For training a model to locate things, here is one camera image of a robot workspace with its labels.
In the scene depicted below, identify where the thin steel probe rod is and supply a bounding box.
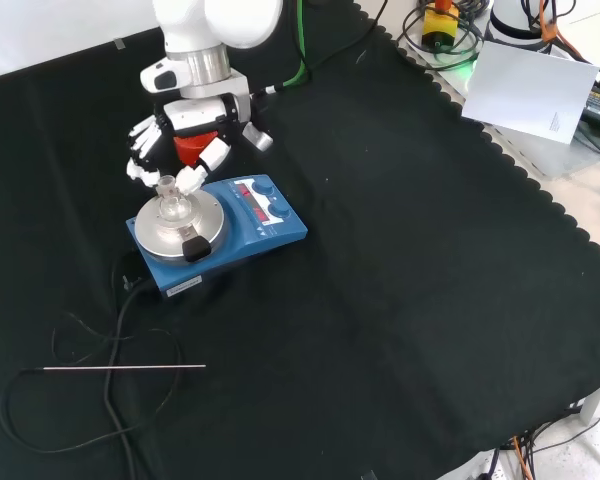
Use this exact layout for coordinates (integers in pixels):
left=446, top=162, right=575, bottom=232
left=40, top=363, right=207, bottom=373

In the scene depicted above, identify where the red round flask holder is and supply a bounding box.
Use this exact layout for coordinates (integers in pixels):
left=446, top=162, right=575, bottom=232
left=173, top=132, right=217, bottom=168

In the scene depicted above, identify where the yellow stop button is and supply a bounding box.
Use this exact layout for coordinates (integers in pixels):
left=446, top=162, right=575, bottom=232
left=421, top=0, right=460, bottom=52

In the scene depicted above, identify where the green robot cable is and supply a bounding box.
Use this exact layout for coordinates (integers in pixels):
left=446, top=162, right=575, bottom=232
left=265, top=0, right=315, bottom=97

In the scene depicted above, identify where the black bench cloth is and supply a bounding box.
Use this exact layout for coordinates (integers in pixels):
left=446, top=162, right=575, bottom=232
left=0, top=0, right=600, bottom=480

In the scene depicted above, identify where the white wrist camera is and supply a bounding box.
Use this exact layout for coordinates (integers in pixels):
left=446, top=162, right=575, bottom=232
left=139, top=58, right=182, bottom=95

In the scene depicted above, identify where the black heater cable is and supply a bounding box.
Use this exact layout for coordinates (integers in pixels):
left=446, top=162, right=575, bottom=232
left=0, top=249, right=184, bottom=480

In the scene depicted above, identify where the orange robot cable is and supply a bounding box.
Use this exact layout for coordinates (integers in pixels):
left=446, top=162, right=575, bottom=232
left=535, top=0, right=584, bottom=59

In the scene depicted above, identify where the blue heater with steel top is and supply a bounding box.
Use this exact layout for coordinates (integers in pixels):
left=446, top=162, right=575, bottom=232
left=125, top=173, right=310, bottom=302

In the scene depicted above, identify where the pale white board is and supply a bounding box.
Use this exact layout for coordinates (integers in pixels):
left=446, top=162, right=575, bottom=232
left=461, top=40, right=600, bottom=147

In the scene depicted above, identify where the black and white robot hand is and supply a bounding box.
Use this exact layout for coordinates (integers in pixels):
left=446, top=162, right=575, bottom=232
left=125, top=93, right=275, bottom=197

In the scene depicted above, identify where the clear round-bottom flask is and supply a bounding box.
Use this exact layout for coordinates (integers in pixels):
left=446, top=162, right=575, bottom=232
left=154, top=174, right=191, bottom=225

